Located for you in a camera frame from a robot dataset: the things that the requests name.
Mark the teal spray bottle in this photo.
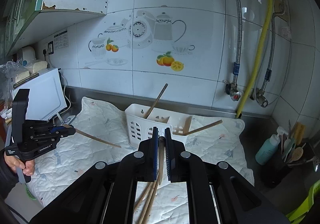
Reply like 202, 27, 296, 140
255, 126, 288, 165

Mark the small white blue device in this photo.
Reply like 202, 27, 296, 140
62, 115, 76, 125

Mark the quilted cream cloth mat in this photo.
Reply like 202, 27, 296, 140
27, 97, 254, 223

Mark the cream plastic utensil holder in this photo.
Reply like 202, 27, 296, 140
125, 104, 193, 148

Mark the black wall socket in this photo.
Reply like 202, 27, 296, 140
47, 41, 54, 55

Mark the white microwave oven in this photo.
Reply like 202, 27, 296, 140
11, 68, 67, 120

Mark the yellow gas hose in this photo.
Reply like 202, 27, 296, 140
235, 0, 275, 118

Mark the wooden spoon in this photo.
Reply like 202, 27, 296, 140
287, 145, 305, 163

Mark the person left hand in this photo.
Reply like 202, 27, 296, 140
4, 152, 35, 176

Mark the braided metal water hose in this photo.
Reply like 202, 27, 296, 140
251, 0, 291, 108
216, 0, 245, 102

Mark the green plastic dish rack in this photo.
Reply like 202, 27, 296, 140
286, 180, 319, 223

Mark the black utensil cup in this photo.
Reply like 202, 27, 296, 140
283, 142, 319, 189

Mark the wall instruction sticker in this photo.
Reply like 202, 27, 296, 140
53, 29, 69, 50

